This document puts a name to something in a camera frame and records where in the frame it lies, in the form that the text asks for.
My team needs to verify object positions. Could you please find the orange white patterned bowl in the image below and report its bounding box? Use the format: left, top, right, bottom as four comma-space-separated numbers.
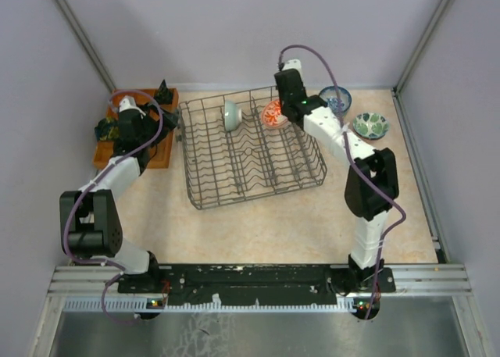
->
260, 99, 288, 129

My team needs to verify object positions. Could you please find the blue white floral bowl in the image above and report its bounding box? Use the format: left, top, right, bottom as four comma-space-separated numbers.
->
319, 86, 352, 110

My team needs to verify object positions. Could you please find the yellow blue patterned bowl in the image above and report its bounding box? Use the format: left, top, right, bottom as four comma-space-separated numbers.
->
332, 109, 348, 120

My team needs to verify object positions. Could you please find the grey wire dish rack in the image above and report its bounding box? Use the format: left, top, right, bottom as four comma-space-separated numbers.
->
179, 86, 327, 210

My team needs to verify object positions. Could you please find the pink patterned bowl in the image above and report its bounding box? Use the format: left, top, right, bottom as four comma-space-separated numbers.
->
357, 135, 385, 141

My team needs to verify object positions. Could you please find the green leaf patterned bowl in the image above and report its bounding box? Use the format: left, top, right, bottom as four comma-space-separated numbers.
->
352, 112, 390, 137

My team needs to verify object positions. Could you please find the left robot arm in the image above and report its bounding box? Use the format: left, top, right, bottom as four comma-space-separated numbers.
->
59, 90, 179, 292

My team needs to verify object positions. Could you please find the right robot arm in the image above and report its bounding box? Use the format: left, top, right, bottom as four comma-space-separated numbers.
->
274, 60, 399, 291

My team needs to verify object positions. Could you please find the wooden compartment tray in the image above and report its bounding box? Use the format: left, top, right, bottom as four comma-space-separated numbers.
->
92, 88, 179, 170

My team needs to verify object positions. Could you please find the pale green grid bowl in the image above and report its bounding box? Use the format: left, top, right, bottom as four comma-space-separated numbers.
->
223, 100, 242, 132

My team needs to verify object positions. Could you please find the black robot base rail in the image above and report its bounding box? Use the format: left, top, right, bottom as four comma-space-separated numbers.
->
118, 262, 396, 318

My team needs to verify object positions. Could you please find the aluminium frame rail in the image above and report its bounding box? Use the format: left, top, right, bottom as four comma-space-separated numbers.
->
390, 264, 471, 296

